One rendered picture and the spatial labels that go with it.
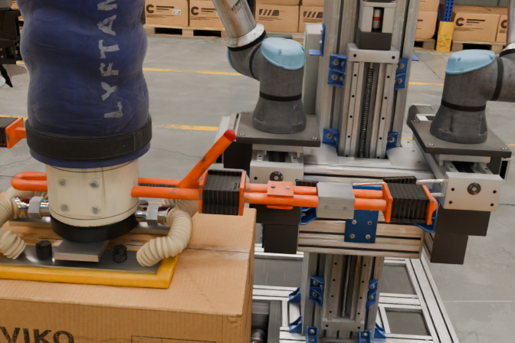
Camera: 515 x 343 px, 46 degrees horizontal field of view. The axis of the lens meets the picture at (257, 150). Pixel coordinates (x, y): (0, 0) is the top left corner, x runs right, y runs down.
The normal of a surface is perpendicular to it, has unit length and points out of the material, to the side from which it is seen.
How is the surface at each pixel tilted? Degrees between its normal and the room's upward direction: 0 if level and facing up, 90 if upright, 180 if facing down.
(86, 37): 74
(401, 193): 0
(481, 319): 0
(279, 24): 90
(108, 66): 108
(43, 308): 90
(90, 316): 90
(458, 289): 0
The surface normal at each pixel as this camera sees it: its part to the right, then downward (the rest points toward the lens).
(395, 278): 0.04, -0.93
